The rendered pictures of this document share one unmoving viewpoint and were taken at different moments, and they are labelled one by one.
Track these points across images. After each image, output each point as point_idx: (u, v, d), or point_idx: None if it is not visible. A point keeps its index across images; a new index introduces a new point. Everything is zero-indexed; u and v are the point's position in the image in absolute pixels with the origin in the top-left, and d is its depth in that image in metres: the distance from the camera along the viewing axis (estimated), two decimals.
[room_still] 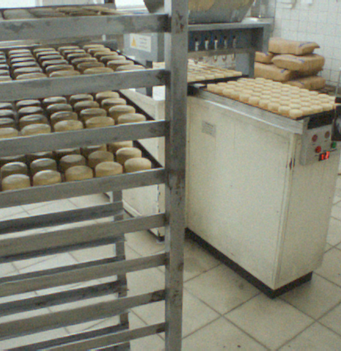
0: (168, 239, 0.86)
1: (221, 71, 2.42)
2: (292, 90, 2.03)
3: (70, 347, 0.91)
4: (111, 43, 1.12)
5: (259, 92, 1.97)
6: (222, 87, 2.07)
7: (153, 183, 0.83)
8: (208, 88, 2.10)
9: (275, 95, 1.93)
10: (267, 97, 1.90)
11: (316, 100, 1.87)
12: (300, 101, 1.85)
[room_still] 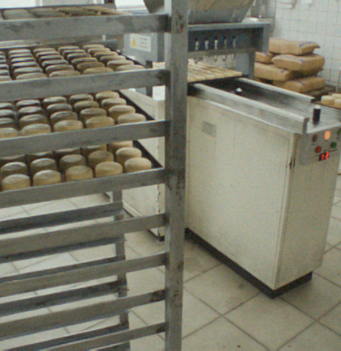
0: (168, 239, 0.86)
1: (221, 71, 2.42)
2: None
3: (70, 347, 0.91)
4: (111, 43, 1.12)
5: None
6: None
7: (153, 183, 0.83)
8: (324, 101, 1.56)
9: None
10: None
11: None
12: None
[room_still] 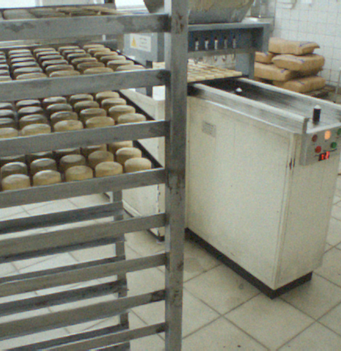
0: (168, 239, 0.86)
1: (221, 71, 2.42)
2: None
3: (70, 347, 0.91)
4: (111, 43, 1.12)
5: None
6: None
7: (153, 183, 0.83)
8: None
9: None
10: None
11: None
12: None
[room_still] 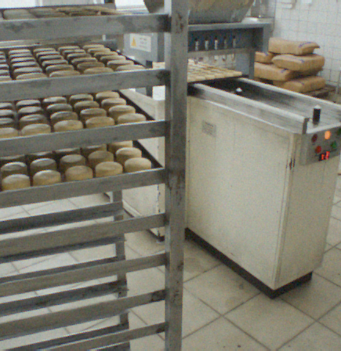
0: (168, 239, 0.86)
1: (221, 71, 2.42)
2: None
3: (70, 347, 0.91)
4: (111, 43, 1.12)
5: None
6: None
7: (153, 183, 0.83)
8: None
9: None
10: None
11: None
12: None
